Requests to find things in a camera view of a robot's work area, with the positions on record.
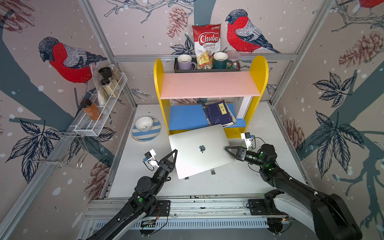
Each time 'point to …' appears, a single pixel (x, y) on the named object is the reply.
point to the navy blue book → (218, 113)
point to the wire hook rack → (62, 148)
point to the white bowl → (144, 123)
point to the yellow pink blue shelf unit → (192, 101)
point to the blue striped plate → (148, 135)
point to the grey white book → (244, 107)
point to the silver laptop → (200, 150)
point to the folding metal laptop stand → (212, 172)
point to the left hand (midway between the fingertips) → (179, 149)
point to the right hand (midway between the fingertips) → (226, 149)
